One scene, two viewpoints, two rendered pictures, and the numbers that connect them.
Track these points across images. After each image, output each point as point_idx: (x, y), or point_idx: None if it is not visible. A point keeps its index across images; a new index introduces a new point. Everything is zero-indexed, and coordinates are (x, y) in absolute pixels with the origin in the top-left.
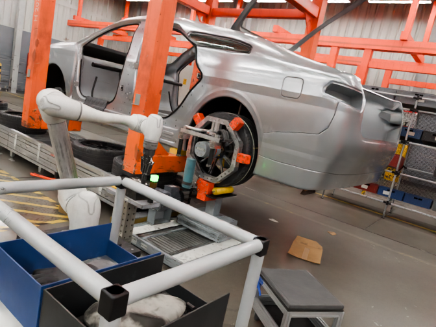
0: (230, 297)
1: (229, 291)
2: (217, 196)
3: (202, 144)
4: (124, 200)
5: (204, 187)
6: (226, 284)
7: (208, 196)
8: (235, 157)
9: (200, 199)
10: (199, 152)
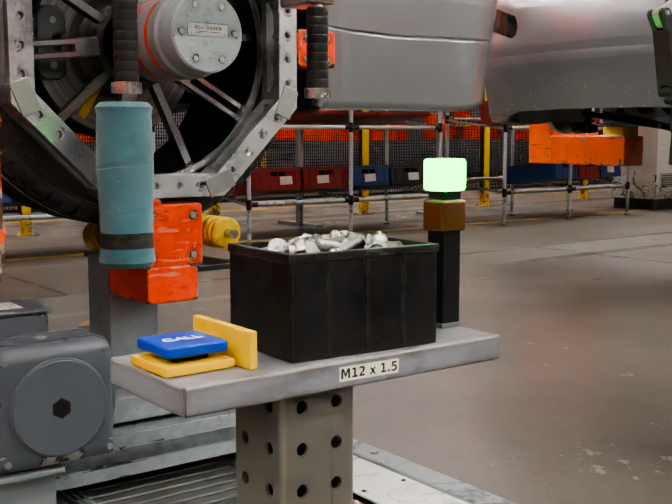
0: (641, 500)
1: (601, 497)
2: (202, 258)
3: (213, 5)
4: (329, 396)
5: (180, 236)
6: (552, 497)
7: (211, 265)
8: (292, 51)
9: (176, 299)
10: (208, 52)
